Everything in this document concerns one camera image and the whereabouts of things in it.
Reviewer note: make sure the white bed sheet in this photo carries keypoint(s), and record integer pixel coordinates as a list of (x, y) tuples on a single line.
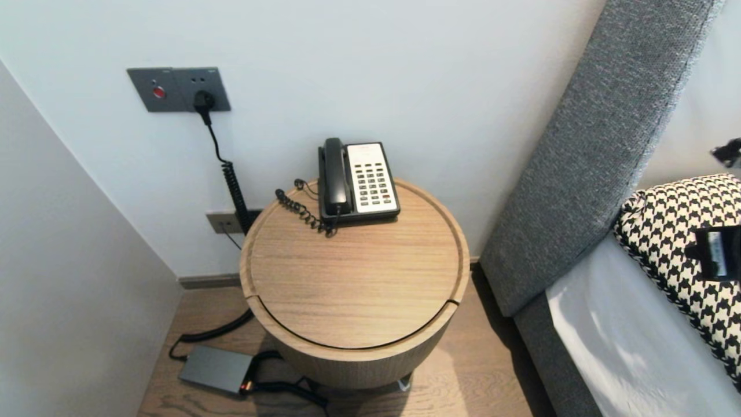
[(625, 347)]

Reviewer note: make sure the beige wall data socket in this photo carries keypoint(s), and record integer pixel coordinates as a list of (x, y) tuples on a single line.
[(223, 223)]

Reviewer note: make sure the black telephone handset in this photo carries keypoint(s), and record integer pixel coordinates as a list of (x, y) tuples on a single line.
[(336, 174)]

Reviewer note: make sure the curved wooden table drawer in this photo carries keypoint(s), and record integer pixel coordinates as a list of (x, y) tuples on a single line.
[(347, 366)]

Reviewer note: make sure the black power plug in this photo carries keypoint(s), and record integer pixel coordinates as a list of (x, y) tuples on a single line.
[(203, 101)]

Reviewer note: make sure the grey wall power socket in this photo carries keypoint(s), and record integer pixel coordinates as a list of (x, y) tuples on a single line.
[(217, 81)]

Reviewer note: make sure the grey fabric bed headboard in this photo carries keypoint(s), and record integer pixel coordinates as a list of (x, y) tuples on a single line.
[(608, 116)]

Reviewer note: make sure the black white houndstooth pillow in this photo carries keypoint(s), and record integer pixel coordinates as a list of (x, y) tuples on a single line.
[(666, 231)]

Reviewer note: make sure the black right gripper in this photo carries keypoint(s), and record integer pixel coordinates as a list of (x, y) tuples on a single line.
[(718, 255)]

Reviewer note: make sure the black and white desk telephone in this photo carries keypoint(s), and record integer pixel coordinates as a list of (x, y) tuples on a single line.
[(373, 179)]

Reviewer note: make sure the dark grey blank wall plate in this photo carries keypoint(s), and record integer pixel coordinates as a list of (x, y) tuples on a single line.
[(256, 215)]

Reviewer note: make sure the grey wall plate red button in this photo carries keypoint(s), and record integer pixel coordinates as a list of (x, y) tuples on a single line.
[(150, 90)]

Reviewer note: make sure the wooden skirting board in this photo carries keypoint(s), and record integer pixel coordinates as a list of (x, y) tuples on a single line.
[(208, 281)]

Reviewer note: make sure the round wooden side table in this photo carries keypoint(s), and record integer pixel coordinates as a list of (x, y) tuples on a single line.
[(359, 272)]

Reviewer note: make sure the grey power adapter box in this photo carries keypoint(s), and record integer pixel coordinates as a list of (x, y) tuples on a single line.
[(211, 369)]

